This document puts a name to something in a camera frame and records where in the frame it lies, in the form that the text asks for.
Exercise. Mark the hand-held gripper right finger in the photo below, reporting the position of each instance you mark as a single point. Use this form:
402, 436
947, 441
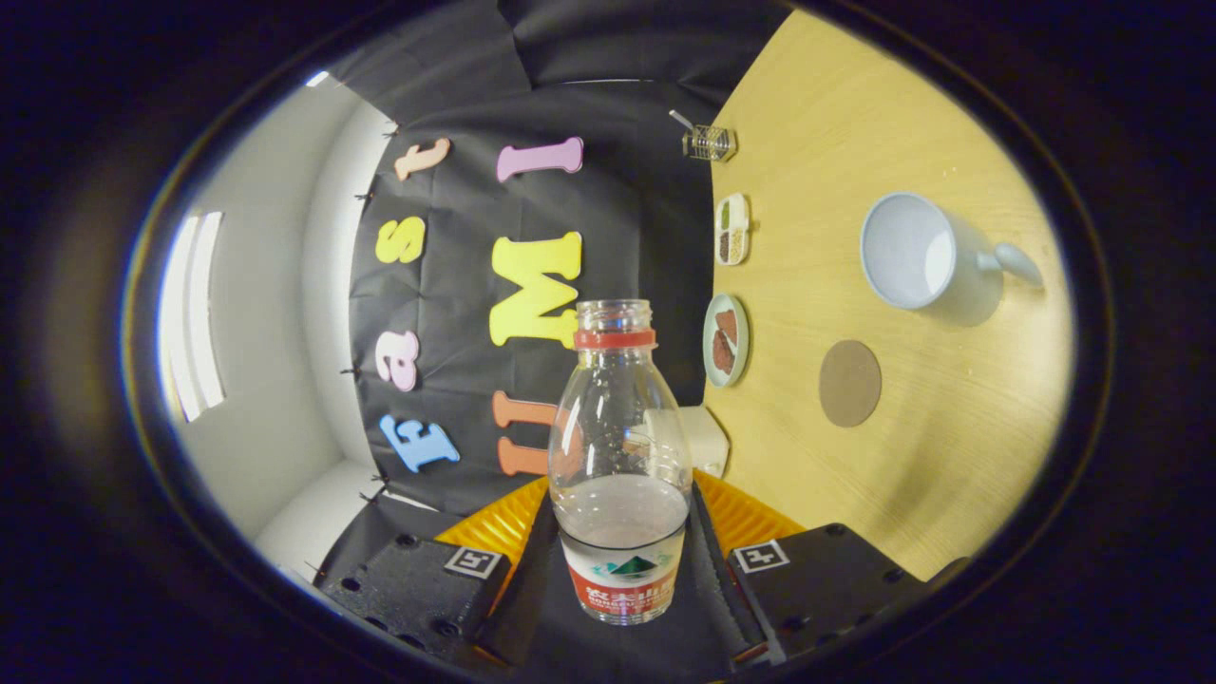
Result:
712, 589

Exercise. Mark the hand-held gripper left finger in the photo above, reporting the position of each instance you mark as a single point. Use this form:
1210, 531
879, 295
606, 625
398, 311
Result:
532, 579

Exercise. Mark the clear plastic juice bottle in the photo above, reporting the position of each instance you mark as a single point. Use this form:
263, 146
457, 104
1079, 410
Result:
619, 532

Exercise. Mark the round brown coaster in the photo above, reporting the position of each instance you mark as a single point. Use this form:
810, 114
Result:
850, 384

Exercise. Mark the white cup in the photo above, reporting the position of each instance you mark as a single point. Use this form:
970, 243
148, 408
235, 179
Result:
907, 252

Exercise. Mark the white square container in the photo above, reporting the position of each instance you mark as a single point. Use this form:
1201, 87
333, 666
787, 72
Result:
708, 442

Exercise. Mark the brown food piece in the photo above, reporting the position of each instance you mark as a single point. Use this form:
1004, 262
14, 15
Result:
728, 327
722, 353

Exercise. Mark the round grey plate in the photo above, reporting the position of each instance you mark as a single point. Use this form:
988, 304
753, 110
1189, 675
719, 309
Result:
742, 342

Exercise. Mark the black backdrop cloth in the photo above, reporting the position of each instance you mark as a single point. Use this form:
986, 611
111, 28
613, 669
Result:
456, 285

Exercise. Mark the wooden table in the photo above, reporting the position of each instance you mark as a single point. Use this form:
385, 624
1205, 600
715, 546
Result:
950, 399

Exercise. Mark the white divided snack tray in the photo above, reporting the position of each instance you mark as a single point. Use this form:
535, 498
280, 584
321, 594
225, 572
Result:
732, 230

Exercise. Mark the long ceiling light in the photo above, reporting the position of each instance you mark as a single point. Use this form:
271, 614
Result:
195, 313

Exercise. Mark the clear glass holder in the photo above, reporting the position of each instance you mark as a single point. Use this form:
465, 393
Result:
711, 143

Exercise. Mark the small ceiling light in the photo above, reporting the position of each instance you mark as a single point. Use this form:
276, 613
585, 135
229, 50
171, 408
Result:
316, 79

